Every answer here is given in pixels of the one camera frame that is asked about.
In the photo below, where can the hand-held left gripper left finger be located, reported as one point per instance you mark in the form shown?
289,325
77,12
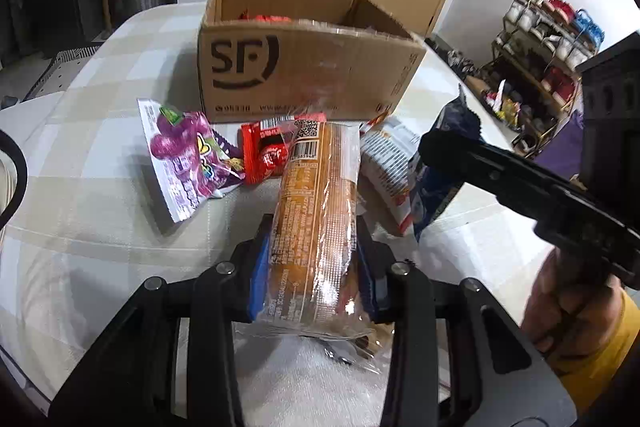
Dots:
261,267

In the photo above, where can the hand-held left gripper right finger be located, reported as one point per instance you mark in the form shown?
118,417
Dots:
366,277

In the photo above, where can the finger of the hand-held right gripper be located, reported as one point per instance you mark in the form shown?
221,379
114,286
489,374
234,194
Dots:
450,152

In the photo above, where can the blue cookie packet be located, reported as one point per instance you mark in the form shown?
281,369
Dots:
435,202

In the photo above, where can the white orange noodle snack packet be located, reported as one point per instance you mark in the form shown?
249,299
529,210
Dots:
390,167

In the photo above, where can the orange bread packet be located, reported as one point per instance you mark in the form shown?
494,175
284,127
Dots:
315,207

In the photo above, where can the small purple candy packet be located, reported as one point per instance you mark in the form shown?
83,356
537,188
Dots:
227,157

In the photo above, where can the red white-labelled snack packet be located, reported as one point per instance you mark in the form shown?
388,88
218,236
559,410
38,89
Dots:
265,152

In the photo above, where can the large purple grape gummy packet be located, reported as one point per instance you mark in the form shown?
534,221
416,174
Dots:
180,152

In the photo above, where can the brown cardboard box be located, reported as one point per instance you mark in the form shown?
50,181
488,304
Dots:
310,67

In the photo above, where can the red chip packet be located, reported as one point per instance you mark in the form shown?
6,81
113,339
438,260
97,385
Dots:
265,17

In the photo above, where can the person's right forearm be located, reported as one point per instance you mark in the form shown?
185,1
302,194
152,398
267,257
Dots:
610,347

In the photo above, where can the person's right hand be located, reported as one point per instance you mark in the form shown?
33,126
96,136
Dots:
560,307

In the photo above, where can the bundle of colourful packets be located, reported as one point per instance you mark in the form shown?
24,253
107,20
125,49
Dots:
505,107

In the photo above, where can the purple cloth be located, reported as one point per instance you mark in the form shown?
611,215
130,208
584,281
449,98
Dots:
565,147

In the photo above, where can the pile of sneakers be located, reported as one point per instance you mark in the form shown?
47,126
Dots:
460,62

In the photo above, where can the wooden shoe rack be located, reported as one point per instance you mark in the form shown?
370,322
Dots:
540,57

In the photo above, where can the striped floor mat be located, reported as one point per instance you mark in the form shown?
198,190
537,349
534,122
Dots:
60,72

